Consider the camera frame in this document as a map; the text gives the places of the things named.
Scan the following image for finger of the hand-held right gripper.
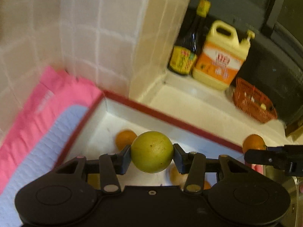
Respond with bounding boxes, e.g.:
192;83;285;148
244;144;303;176

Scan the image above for orange plastic basket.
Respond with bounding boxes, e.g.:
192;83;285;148
233;77;278;124

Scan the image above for yellow detergent jug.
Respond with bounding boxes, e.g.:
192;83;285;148
192;20;255;91

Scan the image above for dark soy sauce bottle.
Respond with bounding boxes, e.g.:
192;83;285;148
168;0;211;76

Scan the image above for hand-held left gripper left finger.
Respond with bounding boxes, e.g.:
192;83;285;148
53;144;132;194

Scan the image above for bright green apple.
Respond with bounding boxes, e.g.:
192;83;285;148
87;174;101;190

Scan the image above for red cardboard box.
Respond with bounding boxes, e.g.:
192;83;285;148
53;90;245;192

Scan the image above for large orange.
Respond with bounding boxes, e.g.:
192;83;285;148
243;134;267;155

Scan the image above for metal sink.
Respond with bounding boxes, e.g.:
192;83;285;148
265;166;303;227

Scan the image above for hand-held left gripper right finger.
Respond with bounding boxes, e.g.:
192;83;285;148
174;144;251;194

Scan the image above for brown-spotted orange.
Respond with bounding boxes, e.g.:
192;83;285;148
169;166;190;187

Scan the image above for pale yellow-green apple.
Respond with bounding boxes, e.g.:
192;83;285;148
131;131;174;173

